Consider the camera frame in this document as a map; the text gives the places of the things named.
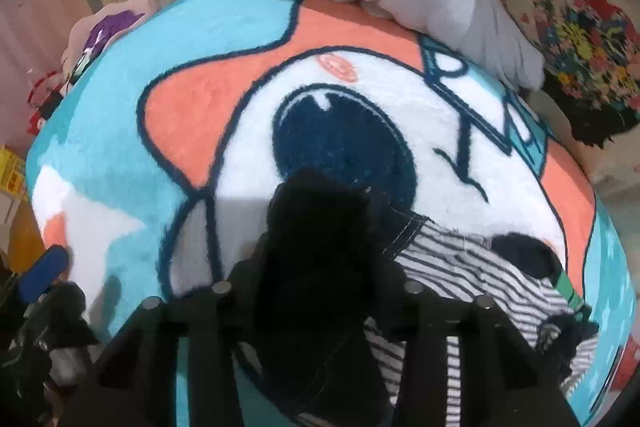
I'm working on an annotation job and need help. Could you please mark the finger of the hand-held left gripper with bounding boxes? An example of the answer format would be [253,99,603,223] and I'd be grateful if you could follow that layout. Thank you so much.
[17,244,71,308]

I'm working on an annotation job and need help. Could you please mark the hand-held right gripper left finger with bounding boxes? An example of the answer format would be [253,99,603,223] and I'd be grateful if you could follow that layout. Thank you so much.
[65,257,268,427]

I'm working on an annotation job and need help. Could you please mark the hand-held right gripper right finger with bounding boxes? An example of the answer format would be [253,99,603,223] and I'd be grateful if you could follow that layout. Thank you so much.
[377,267,576,427]

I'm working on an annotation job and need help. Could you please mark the dark navy pants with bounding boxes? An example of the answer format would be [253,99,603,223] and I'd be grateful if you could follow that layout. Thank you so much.
[252,167,416,427]

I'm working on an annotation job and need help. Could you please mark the fine striped garment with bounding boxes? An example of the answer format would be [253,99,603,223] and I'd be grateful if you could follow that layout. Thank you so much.
[392,217,601,388]

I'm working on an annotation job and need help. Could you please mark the yellow box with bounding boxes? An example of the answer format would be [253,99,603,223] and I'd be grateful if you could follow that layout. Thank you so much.
[0,142,28,204]

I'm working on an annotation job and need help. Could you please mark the red toy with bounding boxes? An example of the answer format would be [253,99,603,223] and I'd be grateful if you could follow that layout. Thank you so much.
[27,69,76,138]

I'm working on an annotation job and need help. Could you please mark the teal printed star blanket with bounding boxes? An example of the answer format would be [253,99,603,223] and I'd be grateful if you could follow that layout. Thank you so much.
[25,0,638,427]

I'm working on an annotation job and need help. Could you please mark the purple plush toy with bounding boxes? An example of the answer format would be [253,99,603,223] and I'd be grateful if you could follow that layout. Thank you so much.
[60,0,161,82]

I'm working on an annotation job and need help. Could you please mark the beige floral cushion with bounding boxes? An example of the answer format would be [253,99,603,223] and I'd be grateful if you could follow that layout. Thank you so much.
[470,0,640,178]

